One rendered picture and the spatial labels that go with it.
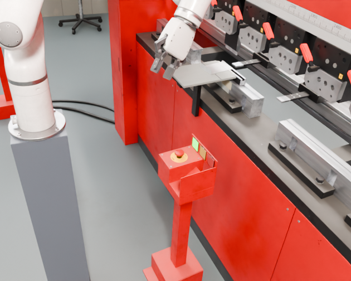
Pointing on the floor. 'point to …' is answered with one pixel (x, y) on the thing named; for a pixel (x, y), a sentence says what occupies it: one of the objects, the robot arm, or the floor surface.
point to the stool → (82, 19)
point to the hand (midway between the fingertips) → (162, 70)
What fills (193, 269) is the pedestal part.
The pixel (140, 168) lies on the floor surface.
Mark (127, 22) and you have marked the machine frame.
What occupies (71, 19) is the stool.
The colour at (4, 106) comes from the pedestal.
